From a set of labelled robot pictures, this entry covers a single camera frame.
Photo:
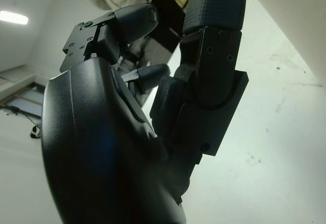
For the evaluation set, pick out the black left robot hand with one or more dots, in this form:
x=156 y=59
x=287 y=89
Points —
x=102 y=145

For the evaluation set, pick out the small black white device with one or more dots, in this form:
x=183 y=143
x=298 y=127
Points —
x=35 y=132

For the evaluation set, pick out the wood framed panel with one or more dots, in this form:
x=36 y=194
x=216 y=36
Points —
x=25 y=101

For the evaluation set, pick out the ceiling light panel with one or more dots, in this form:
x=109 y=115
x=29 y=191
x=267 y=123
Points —
x=14 y=17

